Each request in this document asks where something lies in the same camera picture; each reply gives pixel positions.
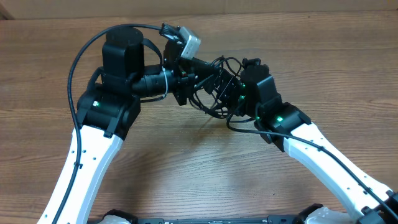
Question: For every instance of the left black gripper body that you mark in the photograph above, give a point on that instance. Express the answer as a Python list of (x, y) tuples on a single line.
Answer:
[(184, 76)]

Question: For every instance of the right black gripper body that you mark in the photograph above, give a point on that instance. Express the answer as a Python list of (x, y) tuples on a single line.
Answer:
[(231, 93)]

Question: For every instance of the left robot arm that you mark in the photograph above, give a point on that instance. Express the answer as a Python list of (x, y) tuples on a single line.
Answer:
[(134, 72)]

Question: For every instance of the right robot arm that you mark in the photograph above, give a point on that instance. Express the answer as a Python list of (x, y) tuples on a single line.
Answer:
[(253, 93)]

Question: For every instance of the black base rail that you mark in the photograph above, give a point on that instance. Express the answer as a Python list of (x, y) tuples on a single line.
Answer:
[(315, 213)]

